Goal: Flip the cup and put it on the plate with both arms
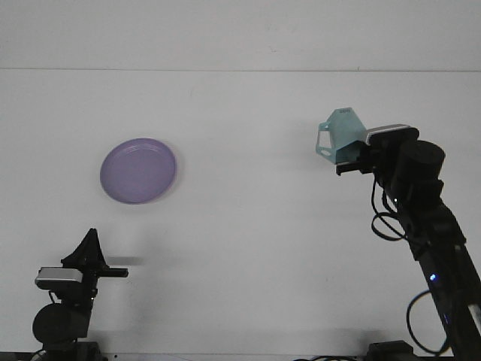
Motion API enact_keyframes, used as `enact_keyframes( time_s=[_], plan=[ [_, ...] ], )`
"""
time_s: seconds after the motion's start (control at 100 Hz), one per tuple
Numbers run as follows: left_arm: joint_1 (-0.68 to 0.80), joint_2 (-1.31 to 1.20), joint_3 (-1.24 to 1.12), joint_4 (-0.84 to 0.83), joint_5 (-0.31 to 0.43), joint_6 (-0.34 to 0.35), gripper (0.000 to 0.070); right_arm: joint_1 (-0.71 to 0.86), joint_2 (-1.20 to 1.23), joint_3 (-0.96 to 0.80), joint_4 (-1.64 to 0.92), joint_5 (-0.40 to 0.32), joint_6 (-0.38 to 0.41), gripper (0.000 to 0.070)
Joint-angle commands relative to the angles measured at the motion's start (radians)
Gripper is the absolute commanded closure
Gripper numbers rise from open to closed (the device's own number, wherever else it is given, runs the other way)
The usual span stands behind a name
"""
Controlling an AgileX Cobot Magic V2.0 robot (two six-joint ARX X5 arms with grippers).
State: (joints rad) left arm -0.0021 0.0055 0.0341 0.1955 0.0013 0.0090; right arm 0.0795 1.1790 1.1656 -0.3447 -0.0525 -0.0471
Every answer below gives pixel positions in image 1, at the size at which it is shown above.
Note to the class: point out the pale blue hexagonal cup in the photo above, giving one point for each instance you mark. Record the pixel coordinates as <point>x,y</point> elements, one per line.
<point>343,131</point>

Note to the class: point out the purple round plate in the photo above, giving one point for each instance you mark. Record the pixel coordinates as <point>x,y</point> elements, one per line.
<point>137,171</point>

